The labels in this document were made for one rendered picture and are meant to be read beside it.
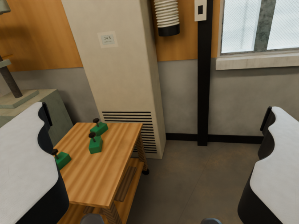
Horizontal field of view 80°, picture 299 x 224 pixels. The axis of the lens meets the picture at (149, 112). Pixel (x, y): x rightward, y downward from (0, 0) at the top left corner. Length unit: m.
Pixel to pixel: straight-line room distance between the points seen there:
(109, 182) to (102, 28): 0.95
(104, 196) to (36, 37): 1.57
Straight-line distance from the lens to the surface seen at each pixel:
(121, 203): 1.36
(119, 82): 1.40
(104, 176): 1.06
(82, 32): 1.42
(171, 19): 1.32
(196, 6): 1.38
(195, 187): 1.59
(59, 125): 1.99
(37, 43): 2.07
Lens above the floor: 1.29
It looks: 31 degrees down
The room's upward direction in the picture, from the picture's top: 9 degrees counter-clockwise
